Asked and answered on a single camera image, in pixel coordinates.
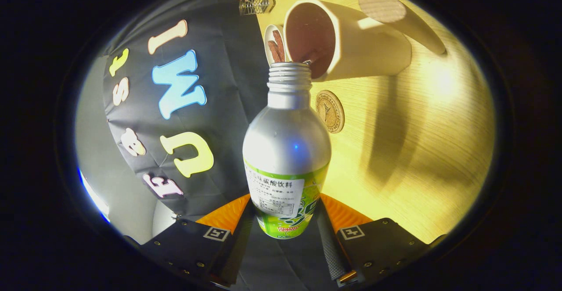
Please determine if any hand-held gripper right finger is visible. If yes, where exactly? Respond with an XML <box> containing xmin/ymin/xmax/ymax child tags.
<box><xmin>314</xmin><ymin>194</ymin><xmax>446</xmax><ymax>288</ymax></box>

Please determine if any black backdrop cloth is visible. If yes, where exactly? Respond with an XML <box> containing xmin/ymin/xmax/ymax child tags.
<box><xmin>103</xmin><ymin>0</ymin><xmax>339</xmax><ymax>290</ymax></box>

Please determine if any light wooden table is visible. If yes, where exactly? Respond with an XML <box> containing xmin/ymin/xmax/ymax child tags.
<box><xmin>257</xmin><ymin>0</ymin><xmax>497</xmax><ymax>244</ymax></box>

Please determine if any cream cup with wooden handle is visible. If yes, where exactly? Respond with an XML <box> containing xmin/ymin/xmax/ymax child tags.
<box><xmin>283</xmin><ymin>0</ymin><xmax>447</xmax><ymax>82</ymax></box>

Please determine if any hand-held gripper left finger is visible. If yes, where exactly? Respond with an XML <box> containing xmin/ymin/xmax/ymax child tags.
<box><xmin>140</xmin><ymin>194</ymin><xmax>256</xmax><ymax>288</ymax></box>

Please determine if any white round plate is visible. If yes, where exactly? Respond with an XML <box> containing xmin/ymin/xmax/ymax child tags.
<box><xmin>264</xmin><ymin>24</ymin><xmax>287</xmax><ymax>67</ymax></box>

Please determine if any round cork coaster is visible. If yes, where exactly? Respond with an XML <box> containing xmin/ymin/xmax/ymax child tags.
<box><xmin>315</xmin><ymin>90</ymin><xmax>345</xmax><ymax>134</ymax></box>

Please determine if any small wire mesh holder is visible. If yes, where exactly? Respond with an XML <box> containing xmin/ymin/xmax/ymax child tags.
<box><xmin>239</xmin><ymin>0</ymin><xmax>276</xmax><ymax>15</ymax></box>

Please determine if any silver green-label juice bottle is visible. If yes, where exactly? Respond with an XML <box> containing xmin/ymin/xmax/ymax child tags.
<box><xmin>242</xmin><ymin>62</ymin><xmax>332</xmax><ymax>240</ymax></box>

